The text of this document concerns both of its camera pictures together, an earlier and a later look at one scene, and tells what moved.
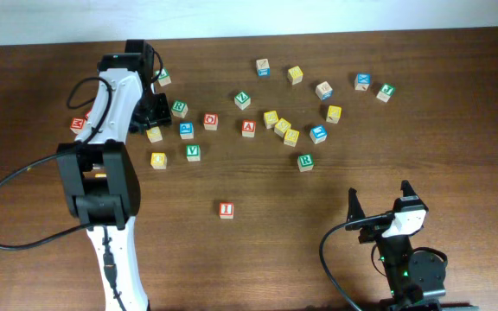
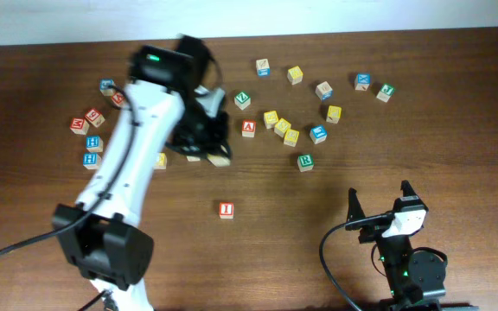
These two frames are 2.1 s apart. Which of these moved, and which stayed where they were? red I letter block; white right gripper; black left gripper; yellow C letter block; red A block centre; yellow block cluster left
Moved: black left gripper; yellow C letter block
Stayed: red I letter block; yellow block cluster left; red A block centre; white right gripper
